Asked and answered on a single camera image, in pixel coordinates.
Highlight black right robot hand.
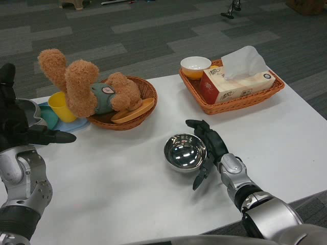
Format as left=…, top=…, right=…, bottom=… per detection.
left=185, top=119, right=228, bottom=191

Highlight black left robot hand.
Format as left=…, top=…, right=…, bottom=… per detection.
left=0, top=63, right=77, bottom=153

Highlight shiny metal bowl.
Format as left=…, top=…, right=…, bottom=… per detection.
left=163, top=132, right=207, bottom=174

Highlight grey silicone bowl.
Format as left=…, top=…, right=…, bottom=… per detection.
left=15, top=99, right=48, bottom=128

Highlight white and yellow bowl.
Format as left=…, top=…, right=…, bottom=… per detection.
left=180, top=56, right=213, bottom=81

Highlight green plastic plate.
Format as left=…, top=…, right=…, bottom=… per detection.
left=39, top=105, right=62, bottom=130

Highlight rectangular wicker basket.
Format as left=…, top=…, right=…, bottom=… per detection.
left=178, top=59, right=286, bottom=116

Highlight yellow plastic cup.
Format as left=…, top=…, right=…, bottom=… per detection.
left=48, top=91, right=77, bottom=124

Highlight tissue box with white tissue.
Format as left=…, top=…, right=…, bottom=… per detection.
left=200, top=45, right=276, bottom=105

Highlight light blue plastic tray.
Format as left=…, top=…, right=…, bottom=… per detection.
left=38, top=102, right=90, bottom=133

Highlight brown teddy bear plush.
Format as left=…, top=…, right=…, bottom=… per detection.
left=37, top=48, right=143, bottom=118

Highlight orange plastic plate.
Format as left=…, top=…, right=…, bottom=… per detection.
left=111, top=97, right=155, bottom=125

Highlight round wicker basket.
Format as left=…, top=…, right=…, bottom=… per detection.
left=86, top=76, right=158, bottom=131

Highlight silver robot chest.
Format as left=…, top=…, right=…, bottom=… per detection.
left=143, top=224, right=327, bottom=245

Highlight silver humanoid robot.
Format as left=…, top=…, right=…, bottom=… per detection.
left=221, top=0, right=242, bottom=19

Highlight beige plastic stool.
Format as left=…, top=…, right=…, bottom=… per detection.
left=59, top=0, right=91, bottom=11

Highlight brown cardboard box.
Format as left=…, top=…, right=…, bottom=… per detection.
left=292, top=0, right=327, bottom=16

